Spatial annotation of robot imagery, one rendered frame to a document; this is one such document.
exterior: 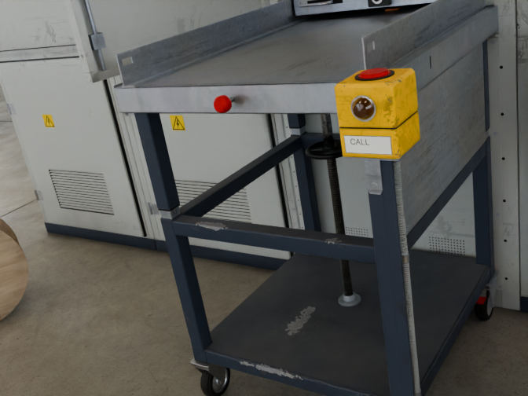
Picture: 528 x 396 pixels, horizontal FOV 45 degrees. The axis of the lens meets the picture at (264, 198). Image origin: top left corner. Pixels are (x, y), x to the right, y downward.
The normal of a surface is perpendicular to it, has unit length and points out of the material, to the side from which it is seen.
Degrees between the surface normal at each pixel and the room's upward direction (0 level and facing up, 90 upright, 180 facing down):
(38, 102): 90
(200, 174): 90
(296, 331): 0
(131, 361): 0
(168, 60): 90
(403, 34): 90
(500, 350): 0
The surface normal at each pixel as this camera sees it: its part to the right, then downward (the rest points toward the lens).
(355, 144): -0.54, 0.39
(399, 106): 0.83, 0.07
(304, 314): -0.16, -0.91
